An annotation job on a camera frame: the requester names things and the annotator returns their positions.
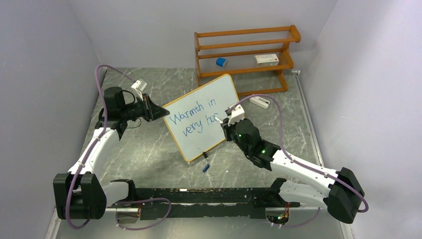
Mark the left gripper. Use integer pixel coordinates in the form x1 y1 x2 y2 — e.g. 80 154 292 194
120 93 168 122

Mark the yellow framed whiteboard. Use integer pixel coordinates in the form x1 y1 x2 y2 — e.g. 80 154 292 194
164 74 239 162

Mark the blue marker cap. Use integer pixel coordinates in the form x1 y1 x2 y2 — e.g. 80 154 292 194
202 164 210 173

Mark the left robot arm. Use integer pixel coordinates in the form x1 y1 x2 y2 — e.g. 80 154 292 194
53 87 170 220

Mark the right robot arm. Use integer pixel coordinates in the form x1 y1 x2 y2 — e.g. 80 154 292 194
218 106 365 224

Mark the white whiteboard eraser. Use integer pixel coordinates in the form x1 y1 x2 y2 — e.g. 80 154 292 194
249 96 270 109

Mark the blue eraser block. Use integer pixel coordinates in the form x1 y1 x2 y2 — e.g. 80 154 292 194
215 57 228 68

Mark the white red cardboard box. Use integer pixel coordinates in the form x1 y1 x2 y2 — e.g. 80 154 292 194
254 54 279 67

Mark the orange wooden shelf rack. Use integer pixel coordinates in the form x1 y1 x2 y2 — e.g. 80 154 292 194
194 24 302 96

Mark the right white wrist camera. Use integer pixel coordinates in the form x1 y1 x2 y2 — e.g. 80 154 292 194
227 104 245 125

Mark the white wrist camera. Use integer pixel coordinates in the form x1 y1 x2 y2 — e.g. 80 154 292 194
227 104 245 125
131 79 147 101

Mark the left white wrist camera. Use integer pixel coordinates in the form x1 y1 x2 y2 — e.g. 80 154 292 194
131 79 147 101

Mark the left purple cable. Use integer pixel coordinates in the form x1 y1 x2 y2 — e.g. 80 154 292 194
64 64 136 231

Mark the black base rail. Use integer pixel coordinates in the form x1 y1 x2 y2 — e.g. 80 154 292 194
136 188 286 220

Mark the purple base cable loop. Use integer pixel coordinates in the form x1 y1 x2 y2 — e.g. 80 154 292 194
115 198 172 231

